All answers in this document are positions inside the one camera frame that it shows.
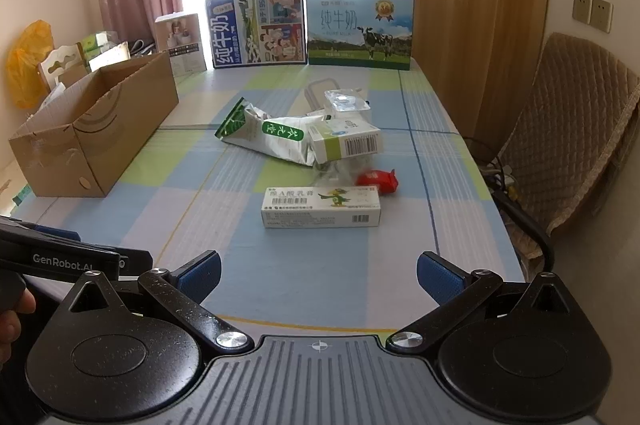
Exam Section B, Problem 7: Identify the desktop with checkered cloth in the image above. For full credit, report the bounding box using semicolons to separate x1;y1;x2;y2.
12;64;527;346

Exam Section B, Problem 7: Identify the green tissue box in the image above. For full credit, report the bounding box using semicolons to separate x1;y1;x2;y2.
77;32;132;70

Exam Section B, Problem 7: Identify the small white picture box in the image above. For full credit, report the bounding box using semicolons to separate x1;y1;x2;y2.
154;12;208;78

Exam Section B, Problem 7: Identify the white green medicine box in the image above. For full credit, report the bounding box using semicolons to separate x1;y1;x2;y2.
306;117;383;163

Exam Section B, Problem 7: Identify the brown quilted padded chair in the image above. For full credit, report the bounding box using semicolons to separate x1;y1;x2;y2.
492;32;640;256

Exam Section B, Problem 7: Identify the yellow plastic bag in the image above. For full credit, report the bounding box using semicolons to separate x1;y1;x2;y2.
6;20;55;110

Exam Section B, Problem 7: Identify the blue illustrated milk carton box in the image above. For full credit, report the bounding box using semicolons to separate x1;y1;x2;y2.
205;0;307;70

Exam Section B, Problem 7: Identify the person's left hand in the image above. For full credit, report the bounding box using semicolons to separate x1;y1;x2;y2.
0;291;37;373

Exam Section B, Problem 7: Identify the green silver foil bag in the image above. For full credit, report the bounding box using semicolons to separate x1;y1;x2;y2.
215;97;318;166

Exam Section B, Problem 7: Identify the cow print milk carton box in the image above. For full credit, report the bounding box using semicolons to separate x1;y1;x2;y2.
305;0;415;70

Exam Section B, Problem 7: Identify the red snack packet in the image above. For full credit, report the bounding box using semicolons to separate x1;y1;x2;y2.
356;168;398;196

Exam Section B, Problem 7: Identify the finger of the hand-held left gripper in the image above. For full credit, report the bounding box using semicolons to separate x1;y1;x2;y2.
119;249;153;277
0;215;81;242

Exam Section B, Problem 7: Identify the white power strip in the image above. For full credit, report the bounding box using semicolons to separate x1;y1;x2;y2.
482;162;521;198

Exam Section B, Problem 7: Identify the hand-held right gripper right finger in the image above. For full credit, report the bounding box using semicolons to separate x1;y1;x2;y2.
387;251;576;354

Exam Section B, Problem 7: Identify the clear plastic bag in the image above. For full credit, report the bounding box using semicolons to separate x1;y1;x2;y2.
314;155;366;193

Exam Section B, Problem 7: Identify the white square night light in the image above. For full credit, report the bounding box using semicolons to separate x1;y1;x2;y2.
324;89;372;122

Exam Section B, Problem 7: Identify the white carved chair back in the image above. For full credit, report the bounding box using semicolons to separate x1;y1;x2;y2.
39;45;88;93

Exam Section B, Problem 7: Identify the brown cardboard box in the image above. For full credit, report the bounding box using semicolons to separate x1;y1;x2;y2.
9;51;180;198

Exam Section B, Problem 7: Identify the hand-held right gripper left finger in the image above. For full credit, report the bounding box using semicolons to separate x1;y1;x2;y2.
65;251;252;354

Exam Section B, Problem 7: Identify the long white ointment box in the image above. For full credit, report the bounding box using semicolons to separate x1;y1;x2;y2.
261;185;382;230

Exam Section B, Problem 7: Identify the brown curtain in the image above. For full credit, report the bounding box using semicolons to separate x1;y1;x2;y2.
404;0;552;140

